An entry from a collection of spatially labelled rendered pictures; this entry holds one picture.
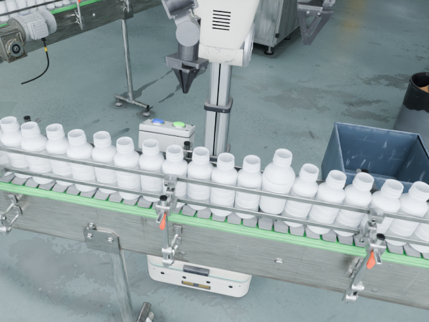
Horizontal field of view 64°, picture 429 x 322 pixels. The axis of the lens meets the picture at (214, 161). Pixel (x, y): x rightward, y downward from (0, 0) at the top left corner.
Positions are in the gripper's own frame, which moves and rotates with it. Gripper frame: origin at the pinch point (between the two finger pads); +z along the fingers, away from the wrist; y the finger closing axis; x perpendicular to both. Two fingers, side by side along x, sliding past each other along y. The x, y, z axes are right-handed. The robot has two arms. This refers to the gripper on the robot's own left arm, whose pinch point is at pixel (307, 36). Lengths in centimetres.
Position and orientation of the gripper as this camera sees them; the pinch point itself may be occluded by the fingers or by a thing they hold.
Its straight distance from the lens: 79.8
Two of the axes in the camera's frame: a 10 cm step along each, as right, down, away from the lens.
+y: 1.9, -6.0, 7.8
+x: -9.8, -1.6, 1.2
